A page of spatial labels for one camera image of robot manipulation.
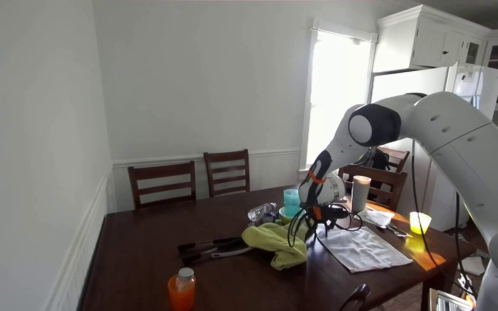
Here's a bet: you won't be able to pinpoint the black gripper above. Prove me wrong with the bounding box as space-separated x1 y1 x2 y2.
308 201 350 232

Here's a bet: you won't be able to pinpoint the white waffle towel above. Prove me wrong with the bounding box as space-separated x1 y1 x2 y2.
317 225 416 275

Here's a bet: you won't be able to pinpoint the tall tumbler with lid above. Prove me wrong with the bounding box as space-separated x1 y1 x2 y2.
350 175 374 217

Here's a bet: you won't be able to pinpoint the white paper napkin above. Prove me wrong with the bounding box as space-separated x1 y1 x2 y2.
358 208 397 231

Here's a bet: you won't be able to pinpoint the teal plastic cup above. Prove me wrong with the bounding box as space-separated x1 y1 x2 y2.
282 187 303 210

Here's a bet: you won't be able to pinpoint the teal bowl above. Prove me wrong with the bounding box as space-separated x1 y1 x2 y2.
277 205 305 224

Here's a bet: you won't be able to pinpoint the green cloth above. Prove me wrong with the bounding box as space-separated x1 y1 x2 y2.
241 220 312 274

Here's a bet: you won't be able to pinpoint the black bag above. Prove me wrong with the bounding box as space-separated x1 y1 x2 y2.
358 148 388 174

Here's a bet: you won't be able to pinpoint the small metal utensil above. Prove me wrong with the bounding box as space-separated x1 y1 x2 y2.
386 222 414 241

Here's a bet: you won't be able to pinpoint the crumpled silver foil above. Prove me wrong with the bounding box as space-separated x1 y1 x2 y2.
246 201 281 227

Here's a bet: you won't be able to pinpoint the yellow cup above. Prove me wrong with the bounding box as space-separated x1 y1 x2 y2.
409 212 435 237

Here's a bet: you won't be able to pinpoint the bright window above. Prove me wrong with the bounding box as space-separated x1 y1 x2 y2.
303 23 377 174

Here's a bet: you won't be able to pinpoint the orange juice bottle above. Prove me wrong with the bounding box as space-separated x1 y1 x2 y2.
167 267 198 311

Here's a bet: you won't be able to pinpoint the white refrigerator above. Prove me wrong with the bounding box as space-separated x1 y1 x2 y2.
369 63 498 234

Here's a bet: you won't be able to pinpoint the white kitchen cabinet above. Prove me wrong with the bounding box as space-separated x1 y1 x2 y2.
372 4 493 75

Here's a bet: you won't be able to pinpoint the black handled tongs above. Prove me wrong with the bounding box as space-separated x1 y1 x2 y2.
177 236 253 269

